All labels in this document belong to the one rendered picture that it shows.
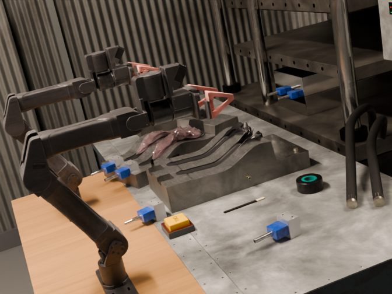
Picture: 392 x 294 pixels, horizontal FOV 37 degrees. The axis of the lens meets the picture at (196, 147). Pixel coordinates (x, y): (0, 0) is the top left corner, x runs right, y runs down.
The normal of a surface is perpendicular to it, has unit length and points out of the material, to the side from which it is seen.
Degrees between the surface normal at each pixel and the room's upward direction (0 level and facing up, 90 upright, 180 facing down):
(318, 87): 90
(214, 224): 0
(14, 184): 90
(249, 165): 90
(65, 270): 0
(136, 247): 0
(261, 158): 90
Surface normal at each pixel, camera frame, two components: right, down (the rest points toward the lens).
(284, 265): -0.20, -0.93
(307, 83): 0.33, 0.24
